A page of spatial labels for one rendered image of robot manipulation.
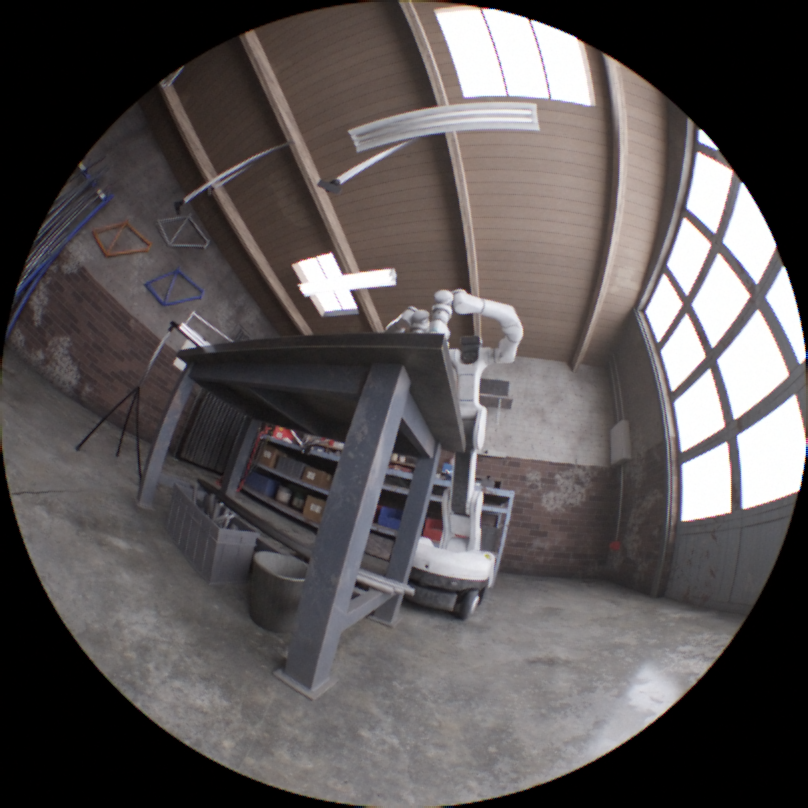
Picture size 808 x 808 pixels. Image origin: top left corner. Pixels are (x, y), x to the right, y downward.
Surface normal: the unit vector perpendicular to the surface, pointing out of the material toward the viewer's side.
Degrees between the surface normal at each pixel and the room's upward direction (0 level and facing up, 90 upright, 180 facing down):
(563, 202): 174
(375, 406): 90
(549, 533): 90
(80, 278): 90
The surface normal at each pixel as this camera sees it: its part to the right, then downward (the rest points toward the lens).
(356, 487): -0.27, -0.44
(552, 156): -0.28, 0.84
